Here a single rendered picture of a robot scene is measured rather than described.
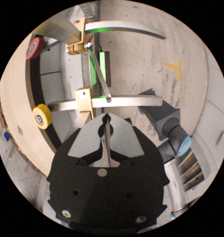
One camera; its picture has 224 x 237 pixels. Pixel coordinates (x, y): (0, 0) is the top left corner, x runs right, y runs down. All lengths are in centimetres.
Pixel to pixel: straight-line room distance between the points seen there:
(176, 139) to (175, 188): 35
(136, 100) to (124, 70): 84
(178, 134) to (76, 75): 73
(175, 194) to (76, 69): 95
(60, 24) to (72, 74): 39
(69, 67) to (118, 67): 70
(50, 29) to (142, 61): 110
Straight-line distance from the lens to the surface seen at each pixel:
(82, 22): 28
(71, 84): 51
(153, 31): 29
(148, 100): 29
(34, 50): 30
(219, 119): 250
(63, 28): 17
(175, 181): 62
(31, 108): 33
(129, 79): 110
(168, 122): 70
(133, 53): 114
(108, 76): 37
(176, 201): 67
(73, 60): 51
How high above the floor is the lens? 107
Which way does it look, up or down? 59 degrees down
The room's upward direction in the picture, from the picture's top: 178 degrees clockwise
